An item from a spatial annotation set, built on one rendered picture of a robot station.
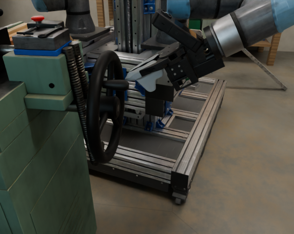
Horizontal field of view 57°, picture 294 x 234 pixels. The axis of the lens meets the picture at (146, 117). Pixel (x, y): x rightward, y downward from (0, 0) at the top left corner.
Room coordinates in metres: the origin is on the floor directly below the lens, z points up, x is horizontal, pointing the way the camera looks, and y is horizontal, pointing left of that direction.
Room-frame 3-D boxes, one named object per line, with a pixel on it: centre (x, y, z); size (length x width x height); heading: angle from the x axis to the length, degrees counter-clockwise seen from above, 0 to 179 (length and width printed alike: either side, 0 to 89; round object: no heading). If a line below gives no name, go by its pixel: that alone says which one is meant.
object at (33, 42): (0.65, 0.24, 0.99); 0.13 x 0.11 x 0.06; 172
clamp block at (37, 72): (0.64, 0.24, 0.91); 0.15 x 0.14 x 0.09; 172
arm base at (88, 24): (1.42, 0.34, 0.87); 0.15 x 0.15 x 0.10
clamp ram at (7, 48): (0.65, 0.34, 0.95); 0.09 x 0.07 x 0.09; 172
